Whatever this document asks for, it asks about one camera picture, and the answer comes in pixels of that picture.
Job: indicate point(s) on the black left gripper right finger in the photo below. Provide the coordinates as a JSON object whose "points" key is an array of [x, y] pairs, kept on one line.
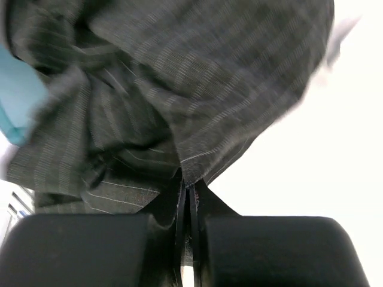
{"points": [[279, 251]]}

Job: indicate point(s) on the teal plastic tray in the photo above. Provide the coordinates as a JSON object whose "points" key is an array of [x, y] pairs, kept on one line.
{"points": [[21, 93]]}

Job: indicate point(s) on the black pinstriped shirt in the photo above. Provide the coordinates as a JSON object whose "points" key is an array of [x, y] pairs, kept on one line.
{"points": [[138, 90]]}

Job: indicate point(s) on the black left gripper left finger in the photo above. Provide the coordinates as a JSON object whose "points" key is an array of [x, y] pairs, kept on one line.
{"points": [[76, 250]]}

